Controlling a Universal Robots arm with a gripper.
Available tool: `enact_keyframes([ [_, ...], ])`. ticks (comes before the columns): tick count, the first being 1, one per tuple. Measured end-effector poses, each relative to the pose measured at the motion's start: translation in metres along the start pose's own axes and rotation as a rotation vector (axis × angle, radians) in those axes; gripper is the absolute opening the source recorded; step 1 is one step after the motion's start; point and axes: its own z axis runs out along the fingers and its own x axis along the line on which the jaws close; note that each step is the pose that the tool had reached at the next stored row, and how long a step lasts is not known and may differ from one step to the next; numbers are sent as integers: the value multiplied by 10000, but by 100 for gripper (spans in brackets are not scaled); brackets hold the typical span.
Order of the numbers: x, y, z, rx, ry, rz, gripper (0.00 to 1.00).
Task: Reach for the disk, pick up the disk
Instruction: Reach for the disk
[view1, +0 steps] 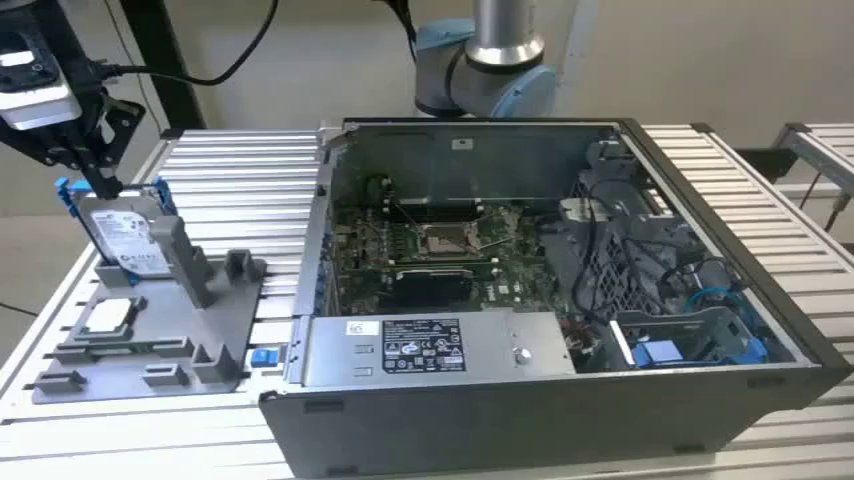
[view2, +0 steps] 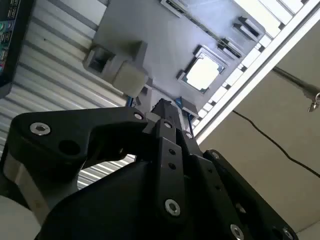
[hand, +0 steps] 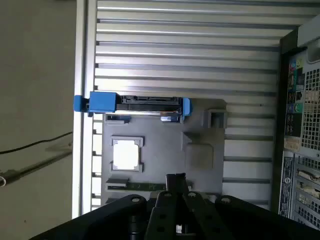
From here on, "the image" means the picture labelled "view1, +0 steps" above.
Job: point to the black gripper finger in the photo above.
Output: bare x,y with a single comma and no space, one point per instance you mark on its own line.
106,180
27,145

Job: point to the grey disk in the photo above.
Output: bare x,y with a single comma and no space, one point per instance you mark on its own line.
123,235

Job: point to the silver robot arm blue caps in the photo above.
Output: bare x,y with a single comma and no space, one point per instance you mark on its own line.
494,30

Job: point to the metal disk bay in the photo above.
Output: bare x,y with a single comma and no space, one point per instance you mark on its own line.
707,325

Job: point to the silver CPU chip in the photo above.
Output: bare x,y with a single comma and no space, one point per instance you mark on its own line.
110,317

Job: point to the grey plastic parts rack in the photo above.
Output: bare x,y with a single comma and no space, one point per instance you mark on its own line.
167,330

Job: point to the green RAM stick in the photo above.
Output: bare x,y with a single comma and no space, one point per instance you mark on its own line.
134,346

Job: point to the blue plastic clamp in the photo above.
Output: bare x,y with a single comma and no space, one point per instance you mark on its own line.
262,359

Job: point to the silver power supply unit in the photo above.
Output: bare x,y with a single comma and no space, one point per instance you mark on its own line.
334,360

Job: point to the CPU socket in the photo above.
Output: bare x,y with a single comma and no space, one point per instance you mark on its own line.
443,242

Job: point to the black graphics card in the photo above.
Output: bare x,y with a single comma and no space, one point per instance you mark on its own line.
430,290

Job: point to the green motherboard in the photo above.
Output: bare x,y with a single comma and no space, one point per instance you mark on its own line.
521,280

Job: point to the black open PC case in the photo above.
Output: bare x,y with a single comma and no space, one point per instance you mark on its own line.
467,425

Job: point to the grey perforated drive cage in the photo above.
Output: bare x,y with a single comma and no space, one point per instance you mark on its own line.
601,260

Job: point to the black box shape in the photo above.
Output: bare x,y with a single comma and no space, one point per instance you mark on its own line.
767,162

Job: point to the metal slat side table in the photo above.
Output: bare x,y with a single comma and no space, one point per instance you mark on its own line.
827,145

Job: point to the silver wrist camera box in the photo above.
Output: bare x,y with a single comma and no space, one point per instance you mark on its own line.
33,107

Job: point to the black metal stand post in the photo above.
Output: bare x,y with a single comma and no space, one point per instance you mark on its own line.
176,75

